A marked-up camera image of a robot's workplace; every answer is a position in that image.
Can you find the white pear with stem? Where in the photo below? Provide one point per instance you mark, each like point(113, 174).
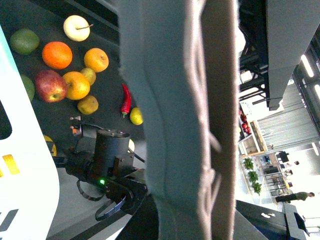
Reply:
point(77, 28)

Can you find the green fruit by basket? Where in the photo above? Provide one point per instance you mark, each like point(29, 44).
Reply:
point(29, 86)

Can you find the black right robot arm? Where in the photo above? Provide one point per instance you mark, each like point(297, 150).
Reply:
point(103, 163)

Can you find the person in dark clothes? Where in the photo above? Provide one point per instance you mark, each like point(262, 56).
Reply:
point(299, 196)

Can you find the small yellow green fruit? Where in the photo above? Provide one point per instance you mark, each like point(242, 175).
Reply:
point(89, 74)

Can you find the red apple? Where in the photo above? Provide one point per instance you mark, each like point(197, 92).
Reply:
point(50, 86)

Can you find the orange right edge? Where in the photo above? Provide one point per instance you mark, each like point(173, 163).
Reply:
point(57, 55)

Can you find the teal plastic shopping basket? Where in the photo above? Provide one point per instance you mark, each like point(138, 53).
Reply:
point(29, 182)

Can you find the green lime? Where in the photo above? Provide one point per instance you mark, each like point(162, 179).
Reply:
point(24, 41)

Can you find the grey basket handle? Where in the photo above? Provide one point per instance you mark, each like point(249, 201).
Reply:
point(180, 61)

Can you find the brownish yellow pear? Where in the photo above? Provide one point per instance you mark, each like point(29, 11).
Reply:
point(88, 105)

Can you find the red chili pepper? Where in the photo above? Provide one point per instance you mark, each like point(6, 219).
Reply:
point(127, 102)

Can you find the yellow orange fruit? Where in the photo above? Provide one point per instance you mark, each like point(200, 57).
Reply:
point(96, 59)

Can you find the yellow orange apple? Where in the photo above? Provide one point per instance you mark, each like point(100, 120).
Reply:
point(78, 85)

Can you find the yellow green lemon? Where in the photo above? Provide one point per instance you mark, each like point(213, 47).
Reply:
point(136, 116)

